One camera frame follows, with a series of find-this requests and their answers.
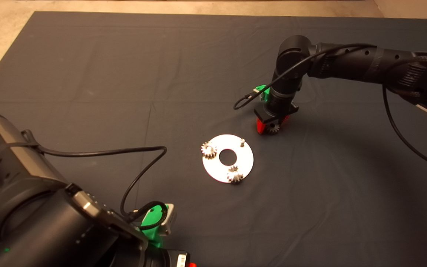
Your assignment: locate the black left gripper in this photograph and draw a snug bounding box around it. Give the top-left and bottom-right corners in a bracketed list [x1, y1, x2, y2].
[145, 247, 197, 267]

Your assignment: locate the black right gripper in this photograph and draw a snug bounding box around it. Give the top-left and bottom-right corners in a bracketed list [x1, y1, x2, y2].
[254, 92, 299, 135]

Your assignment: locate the round metal carrier plate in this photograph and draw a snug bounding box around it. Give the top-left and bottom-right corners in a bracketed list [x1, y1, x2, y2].
[202, 134, 254, 183]

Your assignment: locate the dark grey table cloth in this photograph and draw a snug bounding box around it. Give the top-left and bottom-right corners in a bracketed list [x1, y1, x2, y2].
[0, 11, 427, 267]

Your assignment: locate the green right camera mount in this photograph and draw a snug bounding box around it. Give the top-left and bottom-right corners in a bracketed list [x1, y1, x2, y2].
[255, 85, 271, 102]

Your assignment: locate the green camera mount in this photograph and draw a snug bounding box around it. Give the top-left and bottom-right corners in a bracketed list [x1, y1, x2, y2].
[255, 85, 271, 102]
[139, 205, 169, 249]

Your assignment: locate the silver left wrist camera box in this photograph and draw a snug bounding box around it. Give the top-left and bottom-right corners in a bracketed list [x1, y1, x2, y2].
[160, 204, 178, 236]

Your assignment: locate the green left camera mount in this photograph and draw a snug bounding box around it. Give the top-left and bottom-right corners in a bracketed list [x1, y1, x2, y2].
[139, 205, 169, 249]

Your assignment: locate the black left camera cable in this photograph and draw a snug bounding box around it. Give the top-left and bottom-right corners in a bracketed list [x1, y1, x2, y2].
[21, 130, 169, 230]

